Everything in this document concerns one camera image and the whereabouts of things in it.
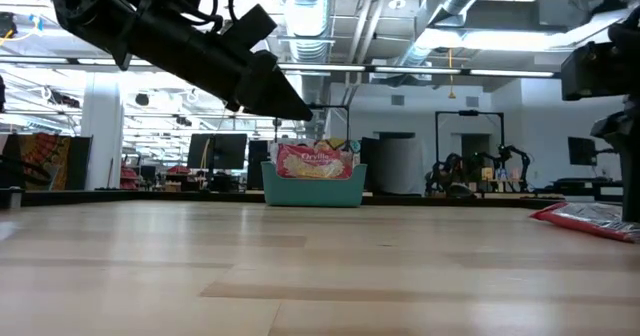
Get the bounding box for black upright box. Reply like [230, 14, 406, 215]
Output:
[247, 139, 271, 191]

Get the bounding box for black metal table frame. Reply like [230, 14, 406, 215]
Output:
[0, 188, 640, 211]

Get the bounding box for red popcorn bag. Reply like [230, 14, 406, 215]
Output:
[313, 136, 362, 168]
[528, 201, 640, 244]
[274, 142, 355, 181]

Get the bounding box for white column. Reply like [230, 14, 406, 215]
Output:
[82, 73, 125, 191]

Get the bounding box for black background gantry frame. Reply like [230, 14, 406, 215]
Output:
[433, 109, 506, 195]

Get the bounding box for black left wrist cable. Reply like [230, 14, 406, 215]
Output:
[164, 0, 251, 35]

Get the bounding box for silver ventilation duct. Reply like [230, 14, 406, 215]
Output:
[278, 0, 335, 65]
[397, 0, 501, 67]

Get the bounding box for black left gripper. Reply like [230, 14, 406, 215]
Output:
[115, 8, 314, 122]

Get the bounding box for black monitor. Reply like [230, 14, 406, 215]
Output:
[187, 133, 249, 171]
[567, 135, 599, 167]

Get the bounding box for teal plastic basket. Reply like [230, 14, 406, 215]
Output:
[260, 160, 369, 209]

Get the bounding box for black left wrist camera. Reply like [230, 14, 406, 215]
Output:
[230, 3, 279, 52]

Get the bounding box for ceiling strip light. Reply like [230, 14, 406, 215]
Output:
[277, 63, 367, 73]
[468, 68, 556, 79]
[373, 65, 462, 76]

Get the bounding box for white cylindrical bin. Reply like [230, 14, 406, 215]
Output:
[377, 131, 426, 196]

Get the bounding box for colourful patterned panel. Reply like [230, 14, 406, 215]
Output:
[14, 133, 94, 192]

